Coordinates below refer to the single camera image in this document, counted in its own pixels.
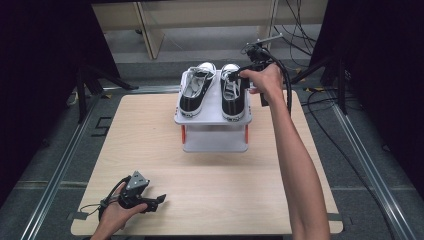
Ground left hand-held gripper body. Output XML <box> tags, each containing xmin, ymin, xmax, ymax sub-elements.
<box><xmin>118</xmin><ymin>170</ymin><xmax>157</xmax><ymax>211</ymax></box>

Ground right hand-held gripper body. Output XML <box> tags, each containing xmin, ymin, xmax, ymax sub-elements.
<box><xmin>240</xmin><ymin>33</ymin><xmax>284</xmax><ymax>73</ymax></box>

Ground black canvas sneaker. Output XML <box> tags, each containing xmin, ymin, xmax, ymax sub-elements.
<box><xmin>178</xmin><ymin>61</ymin><xmax>217</xmax><ymax>119</ymax></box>
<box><xmin>219</xmin><ymin>63</ymin><xmax>250</xmax><ymax>123</ymax></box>

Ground grey shoe rack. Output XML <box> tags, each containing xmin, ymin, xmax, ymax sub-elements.
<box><xmin>173</xmin><ymin>69</ymin><xmax>253</xmax><ymax>154</ymax></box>

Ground person's right hand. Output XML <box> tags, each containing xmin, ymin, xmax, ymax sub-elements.
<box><xmin>239</xmin><ymin>63</ymin><xmax>285</xmax><ymax>105</ymax></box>

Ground person's left hand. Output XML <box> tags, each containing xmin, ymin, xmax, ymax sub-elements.
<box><xmin>96</xmin><ymin>182</ymin><xmax>149</xmax><ymax>233</ymax></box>

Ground light wooden furniture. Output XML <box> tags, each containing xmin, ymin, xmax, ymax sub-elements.
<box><xmin>91</xmin><ymin>0</ymin><xmax>329</xmax><ymax>61</ymax></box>

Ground black tripod stand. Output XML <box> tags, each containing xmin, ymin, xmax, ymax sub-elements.
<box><xmin>75</xmin><ymin>63</ymin><xmax>140</xmax><ymax>124</ymax></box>
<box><xmin>289</xmin><ymin>54</ymin><xmax>350</xmax><ymax>116</ymax></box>

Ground black curtain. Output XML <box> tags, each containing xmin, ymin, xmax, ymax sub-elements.
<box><xmin>309</xmin><ymin>0</ymin><xmax>424</xmax><ymax>191</ymax></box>
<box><xmin>0</xmin><ymin>0</ymin><xmax>121</xmax><ymax>208</ymax></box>

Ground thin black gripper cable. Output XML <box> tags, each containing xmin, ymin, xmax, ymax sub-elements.
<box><xmin>79</xmin><ymin>175</ymin><xmax>132</xmax><ymax>222</ymax></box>

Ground thick black gripper cable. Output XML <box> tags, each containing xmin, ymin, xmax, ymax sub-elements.
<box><xmin>261</xmin><ymin>48</ymin><xmax>294</xmax><ymax>115</ymax></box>

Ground black floor cables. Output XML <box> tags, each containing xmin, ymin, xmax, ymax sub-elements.
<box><xmin>272</xmin><ymin>0</ymin><xmax>318</xmax><ymax>58</ymax></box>

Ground metal floor rail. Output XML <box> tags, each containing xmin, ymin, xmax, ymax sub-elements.
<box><xmin>19</xmin><ymin>94</ymin><xmax>103</xmax><ymax>240</ymax></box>
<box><xmin>331</xmin><ymin>101</ymin><xmax>419</xmax><ymax>240</ymax></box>

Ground long black floor cable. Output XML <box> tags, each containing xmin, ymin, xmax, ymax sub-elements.
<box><xmin>300</xmin><ymin>89</ymin><xmax>398</xmax><ymax>240</ymax></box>

